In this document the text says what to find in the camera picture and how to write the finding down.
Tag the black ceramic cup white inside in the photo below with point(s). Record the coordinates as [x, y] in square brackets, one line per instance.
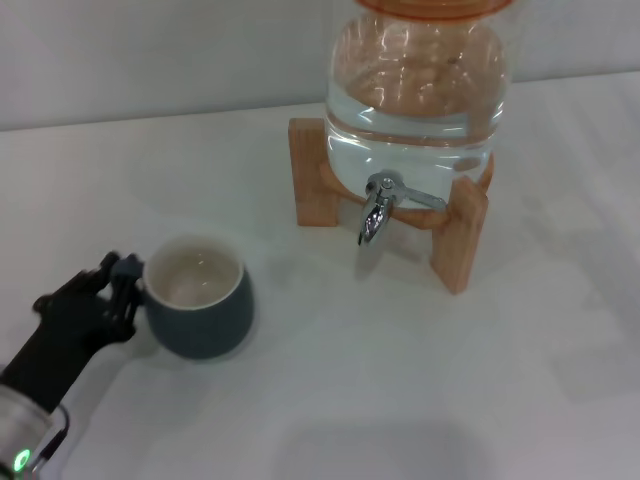
[210, 330]

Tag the wooden dispenser stand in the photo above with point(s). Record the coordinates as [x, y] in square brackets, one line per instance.
[311, 170]

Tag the chrome faucet with lever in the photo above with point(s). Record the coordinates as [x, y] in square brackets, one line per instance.
[376, 215]

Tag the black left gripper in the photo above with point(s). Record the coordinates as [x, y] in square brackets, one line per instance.
[55, 340]

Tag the clear glass water dispenser jar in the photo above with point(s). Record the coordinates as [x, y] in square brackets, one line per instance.
[415, 110]

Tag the orange dispenser lid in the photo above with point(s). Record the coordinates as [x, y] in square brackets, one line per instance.
[430, 6]

